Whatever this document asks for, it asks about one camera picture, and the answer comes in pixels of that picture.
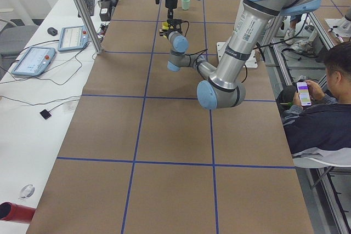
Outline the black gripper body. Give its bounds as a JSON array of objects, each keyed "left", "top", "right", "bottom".
[
  {"left": 165, "top": 0, "right": 177, "bottom": 9},
  {"left": 167, "top": 19, "right": 183, "bottom": 32}
]

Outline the yellow cup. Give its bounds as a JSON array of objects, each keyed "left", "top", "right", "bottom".
[{"left": 162, "top": 21, "right": 169, "bottom": 31}]

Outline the green cup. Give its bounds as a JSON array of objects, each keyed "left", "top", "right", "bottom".
[{"left": 181, "top": 0, "right": 190, "bottom": 10}]

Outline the black keyboard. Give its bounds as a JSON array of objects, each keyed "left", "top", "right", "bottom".
[{"left": 84, "top": 0, "right": 95, "bottom": 16}]

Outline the far teach pendant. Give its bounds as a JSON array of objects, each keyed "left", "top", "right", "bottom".
[{"left": 58, "top": 26, "right": 90, "bottom": 52}]

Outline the teach pendant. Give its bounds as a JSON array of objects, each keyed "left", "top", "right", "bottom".
[
  {"left": 58, "top": 26, "right": 90, "bottom": 52},
  {"left": 11, "top": 46, "right": 56, "bottom": 77}
]

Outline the black computer mouse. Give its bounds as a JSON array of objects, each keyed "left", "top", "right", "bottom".
[{"left": 47, "top": 27, "right": 58, "bottom": 36}]

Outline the brown paper table mat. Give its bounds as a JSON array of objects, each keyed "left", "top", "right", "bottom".
[{"left": 28, "top": 0, "right": 313, "bottom": 233}]

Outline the smartphone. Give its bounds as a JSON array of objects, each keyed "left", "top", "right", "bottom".
[{"left": 296, "top": 82, "right": 312, "bottom": 106}]

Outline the near teach pendant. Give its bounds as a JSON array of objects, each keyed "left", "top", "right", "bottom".
[{"left": 11, "top": 46, "right": 56, "bottom": 77}]

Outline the small black usb box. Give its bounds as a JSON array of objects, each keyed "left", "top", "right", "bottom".
[{"left": 39, "top": 109, "right": 52, "bottom": 119}]

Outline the seated person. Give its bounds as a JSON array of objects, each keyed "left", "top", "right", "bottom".
[{"left": 276, "top": 42, "right": 350, "bottom": 165}]

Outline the red cylinder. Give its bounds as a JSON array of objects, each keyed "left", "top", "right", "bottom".
[{"left": 1, "top": 202, "right": 36, "bottom": 224}]

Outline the aluminium frame post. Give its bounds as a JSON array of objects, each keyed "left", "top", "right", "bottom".
[{"left": 73, "top": 0, "right": 103, "bottom": 54}]

